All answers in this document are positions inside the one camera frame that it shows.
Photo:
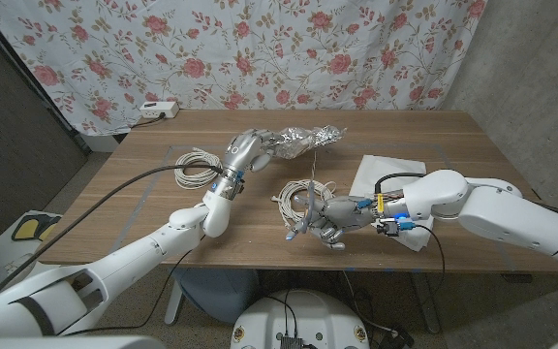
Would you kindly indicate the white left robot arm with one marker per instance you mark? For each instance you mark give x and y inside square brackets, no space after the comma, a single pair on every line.
[138,252]

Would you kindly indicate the black adapter on floor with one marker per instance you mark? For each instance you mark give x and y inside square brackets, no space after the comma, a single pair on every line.
[397,338]

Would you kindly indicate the floral print backdrop curtain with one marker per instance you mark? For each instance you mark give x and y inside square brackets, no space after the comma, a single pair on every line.
[259,58]

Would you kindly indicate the white table leg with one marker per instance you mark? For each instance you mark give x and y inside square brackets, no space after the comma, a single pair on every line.
[173,303]

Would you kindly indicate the grey table leg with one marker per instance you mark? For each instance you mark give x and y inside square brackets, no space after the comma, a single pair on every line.
[426,305]

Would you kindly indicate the blue grey stool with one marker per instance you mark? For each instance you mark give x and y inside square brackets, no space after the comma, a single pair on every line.
[216,291]

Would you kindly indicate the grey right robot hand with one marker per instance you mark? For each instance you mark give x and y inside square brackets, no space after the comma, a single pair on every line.
[344,213]

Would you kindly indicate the aluminum foil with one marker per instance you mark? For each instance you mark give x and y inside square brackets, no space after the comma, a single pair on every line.
[303,138]

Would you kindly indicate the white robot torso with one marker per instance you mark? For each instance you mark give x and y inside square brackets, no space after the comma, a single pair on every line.
[308,315]

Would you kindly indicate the white power strip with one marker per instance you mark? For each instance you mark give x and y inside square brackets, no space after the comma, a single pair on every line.
[160,109]

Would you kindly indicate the white floor board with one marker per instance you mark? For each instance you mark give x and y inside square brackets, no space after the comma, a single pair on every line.
[0,244]

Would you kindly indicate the white towel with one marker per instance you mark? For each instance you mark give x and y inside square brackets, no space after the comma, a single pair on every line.
[385,167]

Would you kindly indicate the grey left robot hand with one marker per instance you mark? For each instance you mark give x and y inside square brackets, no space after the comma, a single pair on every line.
[245,150]

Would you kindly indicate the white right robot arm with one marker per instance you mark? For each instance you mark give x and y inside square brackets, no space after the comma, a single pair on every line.
[502,213]

